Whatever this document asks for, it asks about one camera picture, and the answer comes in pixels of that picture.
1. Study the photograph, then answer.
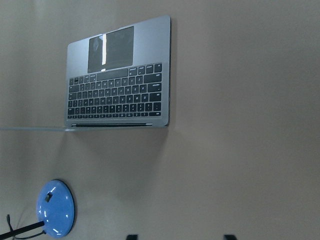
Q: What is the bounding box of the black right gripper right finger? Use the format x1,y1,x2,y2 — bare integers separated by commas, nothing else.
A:
223,234,236,240

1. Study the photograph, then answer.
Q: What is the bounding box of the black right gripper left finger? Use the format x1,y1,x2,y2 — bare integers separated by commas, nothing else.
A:
126,234,138,240

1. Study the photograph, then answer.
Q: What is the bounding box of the grey laptop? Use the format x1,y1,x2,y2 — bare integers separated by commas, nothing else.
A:
64,15,171,130

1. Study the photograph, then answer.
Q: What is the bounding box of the blue desk lamp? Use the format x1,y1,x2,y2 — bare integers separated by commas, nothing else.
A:
0,179,76,240

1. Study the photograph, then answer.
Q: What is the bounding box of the black lamp power cable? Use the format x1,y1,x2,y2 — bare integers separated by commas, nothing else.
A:
6,214,47,238

